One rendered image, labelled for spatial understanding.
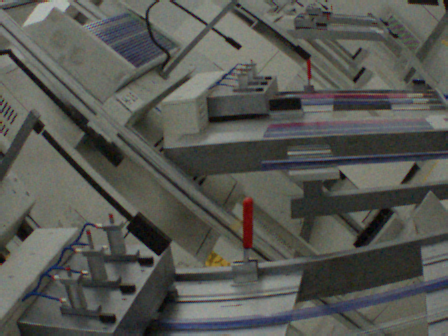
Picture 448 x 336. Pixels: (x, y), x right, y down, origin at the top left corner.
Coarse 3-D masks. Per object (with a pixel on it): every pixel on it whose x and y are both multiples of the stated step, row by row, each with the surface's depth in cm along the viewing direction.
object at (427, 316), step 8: (424, 312) 86; (432, 312) 85; (440, 312) 85; (400, 320) 86; (408, 320) 85; (416, 320) 85; (424, 320) 85; (432, 320) 85; (360, 328) 88; (368, 328) 87; (376, 328) 86; (384, 328) 86; (392, 328) 86; (400, 328) 86
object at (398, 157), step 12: (348, 156) 131; (360, 156) 130; (372, 156) 130; (384, 156) 130; (396, 156) 129; (408, 156) 129; (420, 156) 129; (432, 156) 129; (444, 156) 129; (264, 168) 131; (276, 168) 131; (288, 168) 131
